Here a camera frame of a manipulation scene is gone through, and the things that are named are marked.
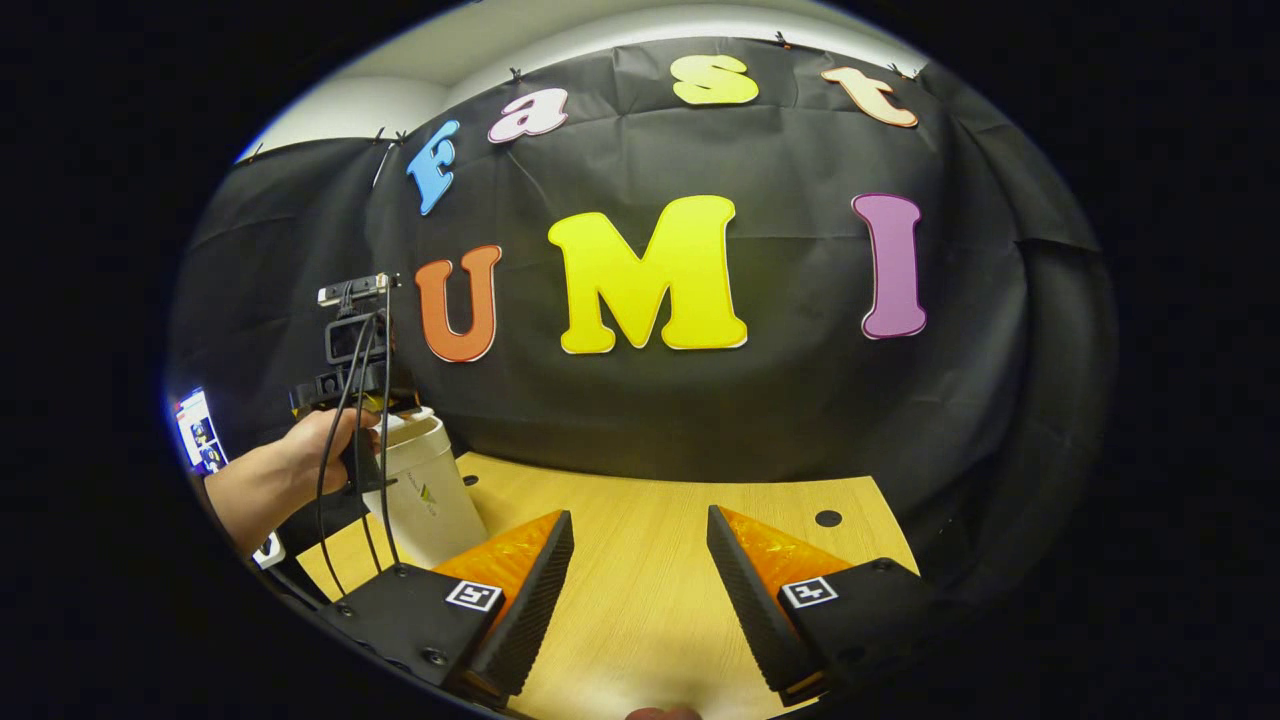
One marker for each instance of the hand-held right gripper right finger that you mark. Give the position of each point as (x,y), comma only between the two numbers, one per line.
(755,610)

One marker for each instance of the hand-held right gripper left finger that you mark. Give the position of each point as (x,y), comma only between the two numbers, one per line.
(535,600)

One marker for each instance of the white desktop garbage bin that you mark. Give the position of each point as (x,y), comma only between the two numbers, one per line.
(435,500)

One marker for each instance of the wooden desktop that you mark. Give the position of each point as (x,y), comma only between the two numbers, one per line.
(640,560)

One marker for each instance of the black round desk grommet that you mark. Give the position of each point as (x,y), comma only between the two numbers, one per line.
(828,518)

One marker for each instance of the computer monitor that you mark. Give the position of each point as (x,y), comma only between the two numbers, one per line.
(200,430)

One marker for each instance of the black backdrop cloth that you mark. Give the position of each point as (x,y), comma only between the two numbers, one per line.
(700,420)

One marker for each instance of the white side desk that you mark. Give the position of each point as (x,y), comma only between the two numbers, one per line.
(268,541)

